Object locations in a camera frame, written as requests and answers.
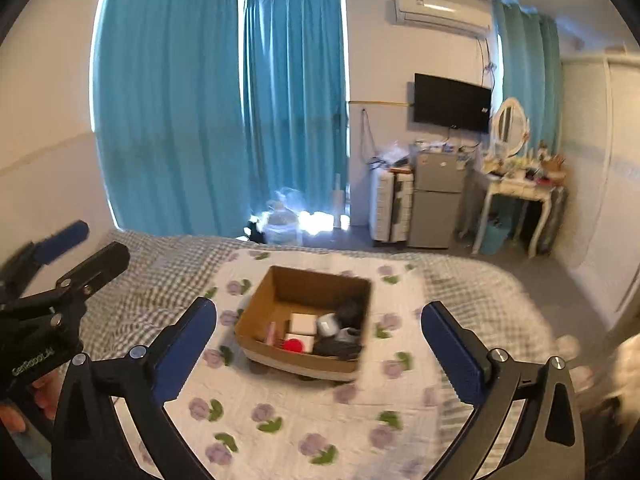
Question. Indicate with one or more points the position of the white oval mirror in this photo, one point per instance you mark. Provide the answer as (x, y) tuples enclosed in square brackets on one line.
[(510, 125)]

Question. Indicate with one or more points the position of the clear plastic bag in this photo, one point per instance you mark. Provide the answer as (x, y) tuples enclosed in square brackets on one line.
[(282, 220)]

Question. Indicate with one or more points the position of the white dressing table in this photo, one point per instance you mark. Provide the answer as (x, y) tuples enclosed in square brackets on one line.
[(520, 190)]

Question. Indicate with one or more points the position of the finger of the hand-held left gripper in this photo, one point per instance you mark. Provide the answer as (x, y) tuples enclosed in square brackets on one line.
[(100, 265), (62, 237)]

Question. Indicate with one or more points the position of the large white power adapter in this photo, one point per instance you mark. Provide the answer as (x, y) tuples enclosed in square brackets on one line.
[(303, 323)]

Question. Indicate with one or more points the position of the silver small fridge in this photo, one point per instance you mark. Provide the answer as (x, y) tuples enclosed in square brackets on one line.
[(437, 200)]

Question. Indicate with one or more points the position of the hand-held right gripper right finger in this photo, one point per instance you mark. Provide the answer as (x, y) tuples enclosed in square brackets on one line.
[(455, 355)]

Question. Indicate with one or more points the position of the white pole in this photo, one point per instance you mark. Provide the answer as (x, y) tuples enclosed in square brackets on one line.
[(338, 200)]

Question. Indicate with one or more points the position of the black wall television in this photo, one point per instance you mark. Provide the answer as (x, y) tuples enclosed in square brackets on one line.
[(452, 102)]

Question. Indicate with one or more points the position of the black rectangular box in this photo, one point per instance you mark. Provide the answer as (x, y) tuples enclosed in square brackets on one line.
[(351, 311)]

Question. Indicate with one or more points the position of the blue corner curtain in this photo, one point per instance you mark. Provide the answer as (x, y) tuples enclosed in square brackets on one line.
[(295, 95)]

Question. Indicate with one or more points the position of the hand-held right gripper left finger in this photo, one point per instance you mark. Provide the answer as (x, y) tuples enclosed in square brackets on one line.
[(185, 355)]

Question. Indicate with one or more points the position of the person's left hand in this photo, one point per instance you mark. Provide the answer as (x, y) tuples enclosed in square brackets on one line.
[(42, 395)]

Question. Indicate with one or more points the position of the white bottle with red cap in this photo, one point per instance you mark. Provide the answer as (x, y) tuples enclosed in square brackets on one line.
[(293, 345)]

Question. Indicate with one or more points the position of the white air conditioner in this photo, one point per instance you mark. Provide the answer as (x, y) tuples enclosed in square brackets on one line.
[(440, 15)]

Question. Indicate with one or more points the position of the grey suitcase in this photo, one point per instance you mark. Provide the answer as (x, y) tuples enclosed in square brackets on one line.
[(555, 220)]

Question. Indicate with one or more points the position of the white floral quilt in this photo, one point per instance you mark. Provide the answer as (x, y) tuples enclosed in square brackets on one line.
[(310, 420)]

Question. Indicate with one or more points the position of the cardboard box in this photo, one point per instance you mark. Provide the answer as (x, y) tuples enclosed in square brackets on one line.
[(300, 367)]

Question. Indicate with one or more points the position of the white storage cabinet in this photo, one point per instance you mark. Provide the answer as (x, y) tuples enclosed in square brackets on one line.
[(385, 205)]

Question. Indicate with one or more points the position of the blue bin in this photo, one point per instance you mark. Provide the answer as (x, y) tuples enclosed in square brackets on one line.
[(495, 239)]

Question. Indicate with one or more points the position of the wide blue curtain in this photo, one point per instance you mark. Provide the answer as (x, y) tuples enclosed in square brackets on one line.
[(165, 110)]

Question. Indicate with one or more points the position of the black remote control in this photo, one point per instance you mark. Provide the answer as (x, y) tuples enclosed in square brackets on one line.
[(335, 349)]

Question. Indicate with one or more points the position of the narrow blue curtain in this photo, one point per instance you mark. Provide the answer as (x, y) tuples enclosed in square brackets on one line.
[(527, 70)]

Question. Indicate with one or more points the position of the pile of cosmetics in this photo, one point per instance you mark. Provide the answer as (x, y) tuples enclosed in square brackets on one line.
[(530, 167)]

